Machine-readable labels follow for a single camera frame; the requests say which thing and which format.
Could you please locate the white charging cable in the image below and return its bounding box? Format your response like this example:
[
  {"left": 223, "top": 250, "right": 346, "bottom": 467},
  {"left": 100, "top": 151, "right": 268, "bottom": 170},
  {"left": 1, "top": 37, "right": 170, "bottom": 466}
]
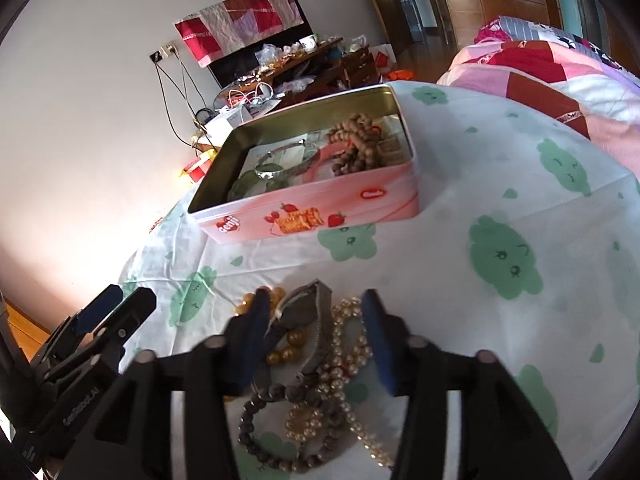
[{"left": 227, "top": 82, "right": 276, "bottom": 109}]

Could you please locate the dark bead bracelet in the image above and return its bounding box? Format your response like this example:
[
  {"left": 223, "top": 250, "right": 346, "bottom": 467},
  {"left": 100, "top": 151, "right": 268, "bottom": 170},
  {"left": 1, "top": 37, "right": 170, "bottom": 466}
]
[{"left": 237, "top": 382, "right": 346, "bottom": 475}]

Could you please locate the wooden door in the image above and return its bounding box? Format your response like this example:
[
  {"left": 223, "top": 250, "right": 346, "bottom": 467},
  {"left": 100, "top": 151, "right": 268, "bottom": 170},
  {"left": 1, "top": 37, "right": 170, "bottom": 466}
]
[{"left": 352, "top": 0, "right": 417, "bottom": 56}]

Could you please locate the silver mesh band watch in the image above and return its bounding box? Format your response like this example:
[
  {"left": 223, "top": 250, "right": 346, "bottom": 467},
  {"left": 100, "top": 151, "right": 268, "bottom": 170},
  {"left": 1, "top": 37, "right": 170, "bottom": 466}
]
[{"left": 272, "top": 280, "right": 335, "bottom": 376}]

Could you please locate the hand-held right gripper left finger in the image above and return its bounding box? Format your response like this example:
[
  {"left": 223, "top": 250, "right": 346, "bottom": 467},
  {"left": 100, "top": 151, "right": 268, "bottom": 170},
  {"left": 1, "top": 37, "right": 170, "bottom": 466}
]
[{"left": 60, "top": 287, "right": 281, "bottom": 480}]

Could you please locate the white cloth with green clouds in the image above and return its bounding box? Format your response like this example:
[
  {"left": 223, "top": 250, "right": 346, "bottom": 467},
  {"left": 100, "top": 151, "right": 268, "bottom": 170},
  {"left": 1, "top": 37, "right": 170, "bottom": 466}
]
[{"left": 117, "top": 80, "right": 640, "bottom": 480}]

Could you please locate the silver patterned bangle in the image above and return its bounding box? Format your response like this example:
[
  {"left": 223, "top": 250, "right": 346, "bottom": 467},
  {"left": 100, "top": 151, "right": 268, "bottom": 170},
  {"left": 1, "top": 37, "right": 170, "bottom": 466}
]
[{"left": 255, "top": 141, "right": 321, "bottom": 179}]

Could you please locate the white cardboard box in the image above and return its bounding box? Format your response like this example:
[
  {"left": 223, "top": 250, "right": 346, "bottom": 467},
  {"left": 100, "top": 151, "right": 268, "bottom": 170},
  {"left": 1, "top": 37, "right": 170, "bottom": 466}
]
[{"left": 202, "top": 109, "right": 253, "bottom": 142}]

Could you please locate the green jade bangle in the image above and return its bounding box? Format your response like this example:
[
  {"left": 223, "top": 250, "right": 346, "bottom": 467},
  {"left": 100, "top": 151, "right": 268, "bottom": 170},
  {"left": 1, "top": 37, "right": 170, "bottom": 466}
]
[{"left": 227, "top": 160, "right": 301, "bottom": 201}]

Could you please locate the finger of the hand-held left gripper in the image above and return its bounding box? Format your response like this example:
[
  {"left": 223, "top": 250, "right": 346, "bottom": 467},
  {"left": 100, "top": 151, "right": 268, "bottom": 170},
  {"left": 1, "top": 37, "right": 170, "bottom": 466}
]
[
  {"left": 45, "top": 287, "right": 157, "bottom": 376},
  {"left": 31, "top": 285, "right": 124, "bottom": 362}
]

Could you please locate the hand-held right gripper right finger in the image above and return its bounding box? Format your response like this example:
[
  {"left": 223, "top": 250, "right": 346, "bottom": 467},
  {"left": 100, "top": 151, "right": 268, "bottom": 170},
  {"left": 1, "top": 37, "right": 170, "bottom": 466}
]
[{"left": 362, "top": 289, "right": 576, "bottom": 480}]

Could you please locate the red patchwork cloth cover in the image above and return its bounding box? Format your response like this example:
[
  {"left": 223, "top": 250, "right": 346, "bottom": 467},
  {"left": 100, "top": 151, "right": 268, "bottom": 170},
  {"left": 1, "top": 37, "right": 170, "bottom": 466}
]
[{"left": 173, "top": 0, "right": 306, "bottom": 68}]

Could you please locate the pink tin box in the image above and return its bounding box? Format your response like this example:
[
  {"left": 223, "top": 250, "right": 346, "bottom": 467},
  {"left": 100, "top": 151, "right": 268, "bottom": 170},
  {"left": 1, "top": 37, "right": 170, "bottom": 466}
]
[{"left": 187, "top": 85, "right": 420, "bottom": 245}]

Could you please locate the red and yellow box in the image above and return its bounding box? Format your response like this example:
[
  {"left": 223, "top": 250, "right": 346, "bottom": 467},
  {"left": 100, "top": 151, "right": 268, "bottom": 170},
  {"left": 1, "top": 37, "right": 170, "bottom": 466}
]
[{"left": 180, "top": 149, "right": 221, "bottom": 183}]

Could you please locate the dark wooden cabinet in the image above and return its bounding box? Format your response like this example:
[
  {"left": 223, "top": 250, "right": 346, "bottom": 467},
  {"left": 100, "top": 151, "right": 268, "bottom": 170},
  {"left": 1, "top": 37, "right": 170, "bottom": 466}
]
[{"left": 190, "top": 37, "right": 383, "bottom": 156}]

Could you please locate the black power cable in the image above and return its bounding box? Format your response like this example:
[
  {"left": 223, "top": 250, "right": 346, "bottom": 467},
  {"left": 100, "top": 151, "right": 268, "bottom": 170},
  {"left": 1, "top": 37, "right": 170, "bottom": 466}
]
[
  {"left": 177, "top": 57, "right": 203, "bottom": 133},
  {"left": 155, "top": 60, "right": 193, "bottom": 148}
]

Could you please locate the pink patchwork quilt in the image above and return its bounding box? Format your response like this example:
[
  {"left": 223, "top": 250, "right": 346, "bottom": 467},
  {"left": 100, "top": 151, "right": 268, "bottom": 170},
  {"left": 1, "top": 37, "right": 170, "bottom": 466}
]
[{"left": 436, "top": 16, "right": 640, "bottom": 171}]

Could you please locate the gold bead bracelet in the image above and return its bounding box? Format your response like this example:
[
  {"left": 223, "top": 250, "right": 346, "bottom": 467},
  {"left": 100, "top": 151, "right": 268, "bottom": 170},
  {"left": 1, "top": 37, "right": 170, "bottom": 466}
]
[{"left": 235, "top": 287, "right": 306, "bottom": 366}]

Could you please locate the black television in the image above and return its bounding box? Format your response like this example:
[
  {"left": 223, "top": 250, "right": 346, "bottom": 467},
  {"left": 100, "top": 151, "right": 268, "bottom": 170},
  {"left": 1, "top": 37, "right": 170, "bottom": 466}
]
[{"left": 207, "top": 20, "right": 313, "bottom": 88}]

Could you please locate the brown wooden bead bracelet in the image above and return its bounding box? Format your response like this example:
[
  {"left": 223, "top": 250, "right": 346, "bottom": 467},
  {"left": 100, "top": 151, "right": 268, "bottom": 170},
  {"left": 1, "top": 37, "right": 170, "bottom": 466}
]
[{"left": 325, "top": 112, "right": 386, "bottom": 178}]

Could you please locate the pearl necklace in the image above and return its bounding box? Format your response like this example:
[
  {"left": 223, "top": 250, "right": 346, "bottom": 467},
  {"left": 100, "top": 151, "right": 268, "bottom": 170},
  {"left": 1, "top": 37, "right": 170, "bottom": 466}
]
[{"left": 285, "top": 296, "right": 396, "bottom": 467}]

